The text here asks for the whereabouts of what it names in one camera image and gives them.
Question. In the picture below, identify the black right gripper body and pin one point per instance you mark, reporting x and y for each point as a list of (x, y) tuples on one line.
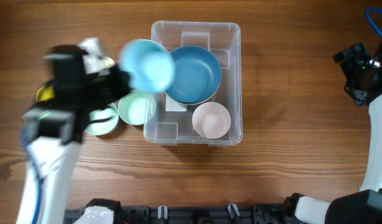
[(352, 61)]

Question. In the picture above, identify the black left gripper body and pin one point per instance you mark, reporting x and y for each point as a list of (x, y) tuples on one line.
[(93, 88)]

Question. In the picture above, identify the yellow plastic cup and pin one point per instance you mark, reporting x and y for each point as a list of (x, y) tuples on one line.
[(45, 93)]

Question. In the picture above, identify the mint green bowl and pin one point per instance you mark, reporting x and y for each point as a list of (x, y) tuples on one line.
[(105, 124), (137, 107)]

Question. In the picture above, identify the light blue bowl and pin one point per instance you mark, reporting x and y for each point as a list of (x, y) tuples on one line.
[(150, 66)]

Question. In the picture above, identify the dark blue plate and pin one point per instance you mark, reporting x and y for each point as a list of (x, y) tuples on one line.
[(195, 62), (193, 90)]

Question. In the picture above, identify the pink bowl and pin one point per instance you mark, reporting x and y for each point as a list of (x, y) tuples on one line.
[(211, 120)]

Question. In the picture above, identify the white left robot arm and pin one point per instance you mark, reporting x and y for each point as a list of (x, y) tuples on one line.
[(52, 135)]

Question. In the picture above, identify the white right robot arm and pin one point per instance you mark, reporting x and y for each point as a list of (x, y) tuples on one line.
[(365, 206)]

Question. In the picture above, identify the white paper label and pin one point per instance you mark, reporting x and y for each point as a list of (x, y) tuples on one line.
[(174, 106)]

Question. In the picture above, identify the dark blue plate in bin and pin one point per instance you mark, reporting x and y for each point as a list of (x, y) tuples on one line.
[(195, 62)]

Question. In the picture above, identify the clear plastic storage bin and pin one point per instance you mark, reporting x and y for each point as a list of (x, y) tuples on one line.
[(223, 40)]

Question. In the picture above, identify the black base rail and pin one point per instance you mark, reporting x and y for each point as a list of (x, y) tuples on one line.
[(256, 214)]

